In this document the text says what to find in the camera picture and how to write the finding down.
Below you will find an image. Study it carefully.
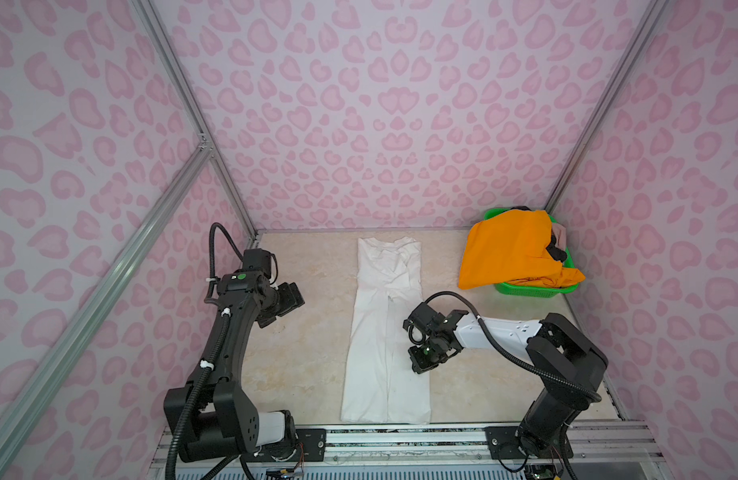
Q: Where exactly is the white t-shirt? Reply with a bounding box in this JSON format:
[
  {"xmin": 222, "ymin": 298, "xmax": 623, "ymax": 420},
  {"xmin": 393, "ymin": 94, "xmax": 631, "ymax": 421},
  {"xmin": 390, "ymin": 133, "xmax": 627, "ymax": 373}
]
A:
[{"xmin": 340, "ymin": 237, "xmax": 432, "ymax": 425}]

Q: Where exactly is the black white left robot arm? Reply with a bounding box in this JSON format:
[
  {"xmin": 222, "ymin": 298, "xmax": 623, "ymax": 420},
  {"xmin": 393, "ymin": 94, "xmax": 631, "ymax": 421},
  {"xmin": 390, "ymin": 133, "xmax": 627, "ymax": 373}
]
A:
[{"xmin": 163, "ymin": 249, "xmax": 304, "ymax": 470}]

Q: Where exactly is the pink beige garment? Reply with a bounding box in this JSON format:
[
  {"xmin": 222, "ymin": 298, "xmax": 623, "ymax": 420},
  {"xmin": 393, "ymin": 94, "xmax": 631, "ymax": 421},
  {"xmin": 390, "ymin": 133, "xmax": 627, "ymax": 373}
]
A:
[{"xmin": 551, "ymin": 223, "xmax": 567, "ymax": 250}]

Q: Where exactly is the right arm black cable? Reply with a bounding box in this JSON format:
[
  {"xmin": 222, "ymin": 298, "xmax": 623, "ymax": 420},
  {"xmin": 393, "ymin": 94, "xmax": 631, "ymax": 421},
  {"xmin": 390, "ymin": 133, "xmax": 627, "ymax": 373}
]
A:
[{"xmin": 422, "ymin": 290, "xmax": 603, "ymax": 404}]

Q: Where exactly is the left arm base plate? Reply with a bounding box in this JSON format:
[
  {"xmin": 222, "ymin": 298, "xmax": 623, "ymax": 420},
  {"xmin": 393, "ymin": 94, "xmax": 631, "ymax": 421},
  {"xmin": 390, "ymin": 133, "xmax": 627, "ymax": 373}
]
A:
[{"xmin": 241, "ymin": 428, "xmax": 326, "ymax": 463}]

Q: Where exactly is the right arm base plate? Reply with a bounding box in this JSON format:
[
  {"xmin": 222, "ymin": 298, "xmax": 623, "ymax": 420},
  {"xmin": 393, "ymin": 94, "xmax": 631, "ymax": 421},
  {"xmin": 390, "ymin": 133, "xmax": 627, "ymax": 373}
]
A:
[{"xmin": 485, "ymin": 423, "xmax": 574, "ymax": 461}]

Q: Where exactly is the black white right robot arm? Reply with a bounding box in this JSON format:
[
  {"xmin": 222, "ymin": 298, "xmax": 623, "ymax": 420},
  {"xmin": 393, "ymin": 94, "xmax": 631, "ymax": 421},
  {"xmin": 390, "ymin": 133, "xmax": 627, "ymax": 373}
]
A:
[{"xmin": 403, "ymin": 301, "xmax": 608, "ymax": 458}]

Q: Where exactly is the green laundry basket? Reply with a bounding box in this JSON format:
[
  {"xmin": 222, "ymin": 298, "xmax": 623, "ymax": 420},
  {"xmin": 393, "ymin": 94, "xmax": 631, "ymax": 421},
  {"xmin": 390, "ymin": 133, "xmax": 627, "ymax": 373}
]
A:
[{"xmin": 483, "ymin": 206, "xmax": 579, "ymax": 298}]

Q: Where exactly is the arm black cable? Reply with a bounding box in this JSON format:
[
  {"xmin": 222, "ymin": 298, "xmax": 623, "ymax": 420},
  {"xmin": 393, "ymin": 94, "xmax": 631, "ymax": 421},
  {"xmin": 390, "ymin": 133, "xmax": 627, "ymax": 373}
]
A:
[
  {"xmin": 422, "ymin": 290, "xmax": 603, "ymax": 404},
  {"xmin": 164, "ymin": 222, "xmax": 250, "ymax": 480}
]

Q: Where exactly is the black garment in basket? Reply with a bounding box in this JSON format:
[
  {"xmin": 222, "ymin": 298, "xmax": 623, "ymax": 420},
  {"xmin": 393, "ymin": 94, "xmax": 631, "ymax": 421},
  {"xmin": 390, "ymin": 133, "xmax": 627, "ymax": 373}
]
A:
[{"xmin": 546, "ymin": 231, "xmax": 568, "ymax": 263}]

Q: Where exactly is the orange garment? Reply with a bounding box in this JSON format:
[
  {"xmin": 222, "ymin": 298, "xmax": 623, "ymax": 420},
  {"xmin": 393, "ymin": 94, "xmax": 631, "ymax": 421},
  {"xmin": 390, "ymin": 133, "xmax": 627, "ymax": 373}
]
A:
[{"xmin": 458, "ymin": 209, "xmax": 585, "ymax": 290}]

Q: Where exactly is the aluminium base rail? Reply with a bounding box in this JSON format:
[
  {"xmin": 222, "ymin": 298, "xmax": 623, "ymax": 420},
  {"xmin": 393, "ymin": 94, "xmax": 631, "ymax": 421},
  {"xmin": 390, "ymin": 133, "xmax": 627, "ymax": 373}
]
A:
[{"xmin": 146, "ymin": 419, "xmax": 667, "ymax": 475}]

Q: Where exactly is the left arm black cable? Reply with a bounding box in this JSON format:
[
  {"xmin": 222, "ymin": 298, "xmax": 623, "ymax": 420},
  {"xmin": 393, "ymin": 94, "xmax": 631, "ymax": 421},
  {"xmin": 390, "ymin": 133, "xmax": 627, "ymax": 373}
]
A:
[{"xmin": 164, "ymin": 222, "xmax": 250, "ymax": 480}]

